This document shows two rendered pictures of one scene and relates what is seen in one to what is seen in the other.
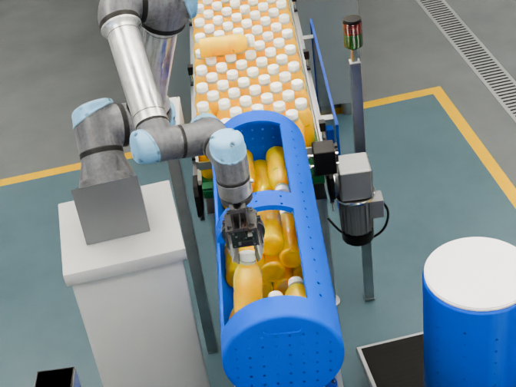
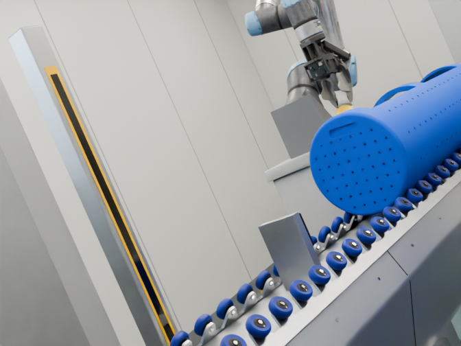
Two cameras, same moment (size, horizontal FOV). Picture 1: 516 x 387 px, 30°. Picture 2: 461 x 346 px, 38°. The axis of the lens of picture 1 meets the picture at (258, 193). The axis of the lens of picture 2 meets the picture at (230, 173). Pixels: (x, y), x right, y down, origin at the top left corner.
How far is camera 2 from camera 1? 1.71 m
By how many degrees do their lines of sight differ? 50
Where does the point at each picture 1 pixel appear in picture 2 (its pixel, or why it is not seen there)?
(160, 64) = (321, 13)
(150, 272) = not seen: hidden behind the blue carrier
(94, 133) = (293, 79)
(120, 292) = (308, 187)
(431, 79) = not seen: outside the picture
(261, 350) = (335, 156)
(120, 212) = (306, 127)
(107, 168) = (295, 95)
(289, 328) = (349, 128)
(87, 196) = (281, 116)
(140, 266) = not seen: hidden behind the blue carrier
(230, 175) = (293, 15)
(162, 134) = (261, 9)
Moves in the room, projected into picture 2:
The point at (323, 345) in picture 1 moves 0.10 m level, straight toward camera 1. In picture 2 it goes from (382, 143) to (364, 154)
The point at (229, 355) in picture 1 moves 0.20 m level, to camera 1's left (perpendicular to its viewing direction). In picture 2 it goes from (313, 167) to (258, 187)
